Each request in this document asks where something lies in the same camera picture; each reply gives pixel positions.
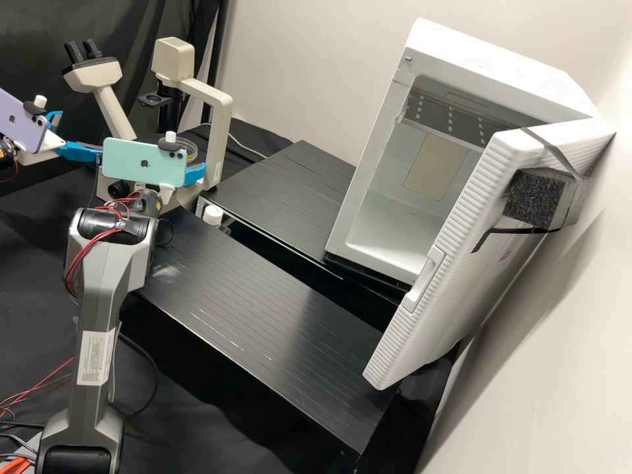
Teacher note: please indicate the black platform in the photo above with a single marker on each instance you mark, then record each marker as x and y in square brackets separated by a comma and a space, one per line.
[257, 316]
[276, 197]

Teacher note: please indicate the white-capped bottle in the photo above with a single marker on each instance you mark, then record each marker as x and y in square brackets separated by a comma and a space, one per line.
[213, 215]

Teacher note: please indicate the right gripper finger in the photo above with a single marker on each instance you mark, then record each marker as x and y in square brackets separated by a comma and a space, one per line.
[195, 175]

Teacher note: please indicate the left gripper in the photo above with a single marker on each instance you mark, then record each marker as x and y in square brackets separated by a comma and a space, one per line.
[39, 154]

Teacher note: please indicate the left wrist camera phone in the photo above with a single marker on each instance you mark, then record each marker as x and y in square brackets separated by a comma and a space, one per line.
[20, 121]

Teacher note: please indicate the wrist camera phone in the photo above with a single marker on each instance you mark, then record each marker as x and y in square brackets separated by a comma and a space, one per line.
[133, 163]
[20, 121]

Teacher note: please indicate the petri dish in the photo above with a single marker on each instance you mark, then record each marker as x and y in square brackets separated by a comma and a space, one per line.
[190, 145]

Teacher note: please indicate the white incubator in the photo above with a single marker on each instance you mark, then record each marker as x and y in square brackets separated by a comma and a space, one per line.
[390, 222]

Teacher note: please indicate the right wrist camera phone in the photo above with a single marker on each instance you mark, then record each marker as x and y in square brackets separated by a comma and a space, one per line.
[133, 163]

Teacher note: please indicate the incubator door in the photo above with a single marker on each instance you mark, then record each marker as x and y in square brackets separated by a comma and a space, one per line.
[469, 257]

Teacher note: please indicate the cream microscope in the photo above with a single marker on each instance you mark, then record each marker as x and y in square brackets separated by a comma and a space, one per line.
[219, 123]

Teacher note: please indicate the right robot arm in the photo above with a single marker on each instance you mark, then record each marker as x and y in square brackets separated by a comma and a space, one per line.
[99, 276]

